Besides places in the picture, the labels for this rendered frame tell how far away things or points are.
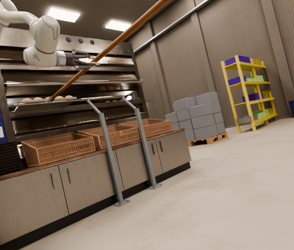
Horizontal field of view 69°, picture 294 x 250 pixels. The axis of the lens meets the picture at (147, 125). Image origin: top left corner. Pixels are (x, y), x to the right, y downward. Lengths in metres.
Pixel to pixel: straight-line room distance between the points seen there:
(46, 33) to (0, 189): 1.24
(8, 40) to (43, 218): 1.88
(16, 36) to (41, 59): 1.63
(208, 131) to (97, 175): 3.65
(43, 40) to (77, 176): 1.29
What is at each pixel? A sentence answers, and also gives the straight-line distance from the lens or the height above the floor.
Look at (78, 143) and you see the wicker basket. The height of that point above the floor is 0.70.
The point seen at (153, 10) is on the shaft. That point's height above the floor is 1.18.
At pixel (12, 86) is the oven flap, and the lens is 2.53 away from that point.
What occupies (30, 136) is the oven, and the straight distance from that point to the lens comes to 2.59.
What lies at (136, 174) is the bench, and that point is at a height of 0.21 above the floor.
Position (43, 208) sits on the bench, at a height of 0.23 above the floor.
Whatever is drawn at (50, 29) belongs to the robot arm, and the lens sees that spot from 1.21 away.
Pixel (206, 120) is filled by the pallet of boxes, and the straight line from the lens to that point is 5.36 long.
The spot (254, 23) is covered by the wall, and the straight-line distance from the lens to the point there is 9.28.
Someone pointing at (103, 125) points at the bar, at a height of 0.82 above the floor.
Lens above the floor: 0.67
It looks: 1 degrees up
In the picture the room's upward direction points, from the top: 13 degrees counter-clockwise
